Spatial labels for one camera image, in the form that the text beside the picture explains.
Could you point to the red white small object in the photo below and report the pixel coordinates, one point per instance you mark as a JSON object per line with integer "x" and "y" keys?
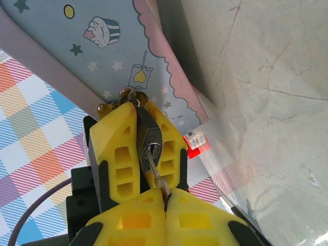
{"x": 196, "y": 143}

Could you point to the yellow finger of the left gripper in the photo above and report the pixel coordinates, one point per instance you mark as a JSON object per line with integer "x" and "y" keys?
{"x": 171, "y": 143}
{"x": 110, "y": 133}

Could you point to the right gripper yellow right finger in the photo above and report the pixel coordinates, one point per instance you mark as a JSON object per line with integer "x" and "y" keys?
{"x": 200, "y": 220}

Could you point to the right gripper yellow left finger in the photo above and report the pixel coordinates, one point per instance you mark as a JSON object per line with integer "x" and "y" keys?
{"x": 133, "y": 223}

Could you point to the small silver padlock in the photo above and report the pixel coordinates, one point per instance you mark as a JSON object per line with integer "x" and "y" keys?
{"x": 150, "y": 133}

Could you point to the blue cartoon tin box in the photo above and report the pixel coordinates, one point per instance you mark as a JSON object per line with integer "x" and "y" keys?
{"x": 102, "y": 51}

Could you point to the small silver key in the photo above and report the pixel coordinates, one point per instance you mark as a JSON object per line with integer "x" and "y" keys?
{"x": 160, "y": 179}

